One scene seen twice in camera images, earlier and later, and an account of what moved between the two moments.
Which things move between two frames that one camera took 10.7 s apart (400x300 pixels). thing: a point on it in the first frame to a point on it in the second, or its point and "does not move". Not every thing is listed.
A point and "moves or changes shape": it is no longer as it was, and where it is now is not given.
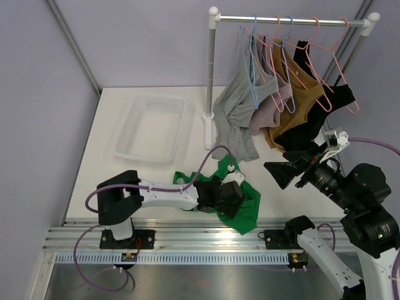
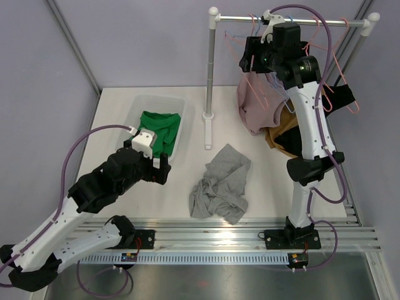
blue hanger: x=244 y=45 to x=269 y=75
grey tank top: x=233 y=111 moves or changes shape
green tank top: x=227 y=171 to x=166 y=125
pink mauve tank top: x=263 y=115 does not move
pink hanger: x=262 y=51 to x=246 y=75
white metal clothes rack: x=215 y=20 does not move
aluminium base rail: x=189 y=235 does not move
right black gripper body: x=324 y=176 to x=265 y=59
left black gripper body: x=229 y=209 to x=146 y=171
